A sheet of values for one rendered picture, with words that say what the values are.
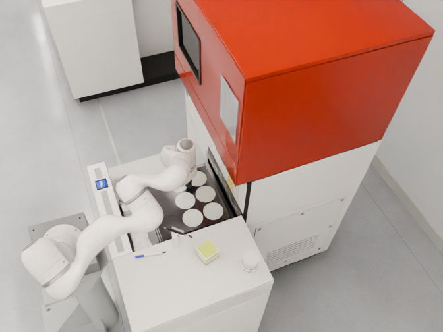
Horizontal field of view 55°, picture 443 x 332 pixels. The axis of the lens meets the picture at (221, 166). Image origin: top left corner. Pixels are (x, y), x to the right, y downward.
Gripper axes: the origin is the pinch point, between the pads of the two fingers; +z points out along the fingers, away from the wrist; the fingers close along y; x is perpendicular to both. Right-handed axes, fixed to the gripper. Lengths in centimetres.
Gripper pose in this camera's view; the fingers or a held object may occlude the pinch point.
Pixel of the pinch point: (188, 184)
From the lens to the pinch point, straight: 218.1
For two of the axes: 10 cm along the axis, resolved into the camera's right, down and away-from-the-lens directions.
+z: -0.3, 6.0, 8.0
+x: 7.6, 5.3, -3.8
